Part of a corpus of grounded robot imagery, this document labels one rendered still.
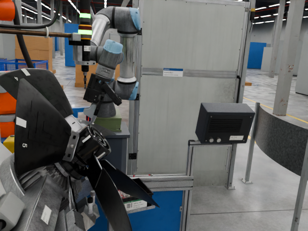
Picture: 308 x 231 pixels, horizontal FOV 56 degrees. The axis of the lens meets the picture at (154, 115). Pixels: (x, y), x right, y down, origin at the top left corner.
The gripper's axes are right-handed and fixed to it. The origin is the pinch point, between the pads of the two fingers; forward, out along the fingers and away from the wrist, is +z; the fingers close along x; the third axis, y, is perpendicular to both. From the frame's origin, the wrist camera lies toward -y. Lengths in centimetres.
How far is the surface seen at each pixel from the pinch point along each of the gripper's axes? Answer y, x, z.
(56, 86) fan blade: 17.2, 18.0, -12.7
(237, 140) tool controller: -75, -10, -10
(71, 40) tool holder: 16.4, 26.6, -30.1
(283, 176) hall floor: -261, -179, 40
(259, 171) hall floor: -238, -196, 47
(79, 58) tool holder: 12.5, 25.8, -25.3
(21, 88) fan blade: 21, 54, -16
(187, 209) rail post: -65, -12, 35
